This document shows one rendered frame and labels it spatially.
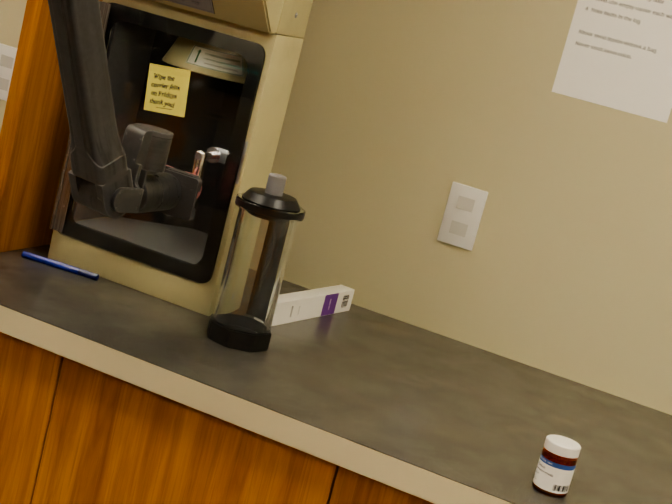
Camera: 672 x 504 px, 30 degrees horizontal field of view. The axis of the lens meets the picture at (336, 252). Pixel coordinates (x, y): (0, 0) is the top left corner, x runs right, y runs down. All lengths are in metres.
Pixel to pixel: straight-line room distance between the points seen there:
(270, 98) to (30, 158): 0.43
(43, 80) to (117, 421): 0.61
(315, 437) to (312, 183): 0.85
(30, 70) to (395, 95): 0.68
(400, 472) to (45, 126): 0.90
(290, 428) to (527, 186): 0.80
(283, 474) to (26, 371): 0.43
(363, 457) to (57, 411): 0.49
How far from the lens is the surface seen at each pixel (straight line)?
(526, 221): 2.31
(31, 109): 2.14
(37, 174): 2.21
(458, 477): 1.66
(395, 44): 2.37
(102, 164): 1.72
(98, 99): 1.69
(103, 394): 1.87
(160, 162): 1.81
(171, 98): 2.06
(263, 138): 2.05
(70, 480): 1.93
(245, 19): 1.98
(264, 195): 1.89
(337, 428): 1.70
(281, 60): 2.03
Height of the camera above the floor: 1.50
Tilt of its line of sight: 11 degrees down
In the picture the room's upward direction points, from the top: 15 degrees clockwise
